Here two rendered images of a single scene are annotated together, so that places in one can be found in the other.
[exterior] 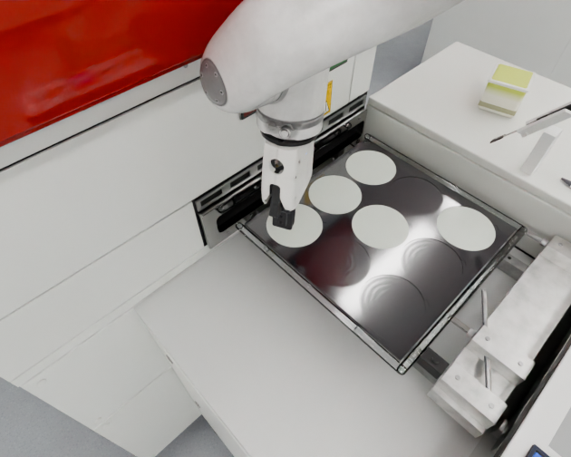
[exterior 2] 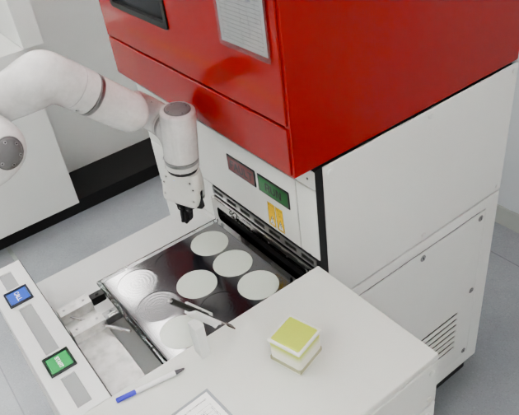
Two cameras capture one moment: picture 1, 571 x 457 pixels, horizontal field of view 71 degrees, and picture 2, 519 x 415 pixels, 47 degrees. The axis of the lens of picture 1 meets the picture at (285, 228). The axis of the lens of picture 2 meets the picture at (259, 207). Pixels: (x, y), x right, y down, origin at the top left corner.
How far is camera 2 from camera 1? 1.52 m
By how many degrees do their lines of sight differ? 68
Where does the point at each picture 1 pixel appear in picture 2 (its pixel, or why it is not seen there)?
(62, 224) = not seen: hidden behind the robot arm
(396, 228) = (192, 291)
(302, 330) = not seen: hidden behind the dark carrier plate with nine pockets
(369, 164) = (261, 283)
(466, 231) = (178, 330)
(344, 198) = (227, 268)
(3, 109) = (145, 80)
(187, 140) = (208, 150)
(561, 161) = (206, 380)
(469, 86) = (332, 341)
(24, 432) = not seen: hidden behind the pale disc
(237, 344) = (156, 243)
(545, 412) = (43, 306)
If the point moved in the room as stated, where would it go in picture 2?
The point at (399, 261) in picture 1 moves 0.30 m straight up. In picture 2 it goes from (165, 289) to (135, 189)
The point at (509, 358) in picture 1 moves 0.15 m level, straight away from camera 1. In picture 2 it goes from (81, 325) to (97, 370)
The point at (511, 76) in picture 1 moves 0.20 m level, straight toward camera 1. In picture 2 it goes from (291, 332) to (213, 292)
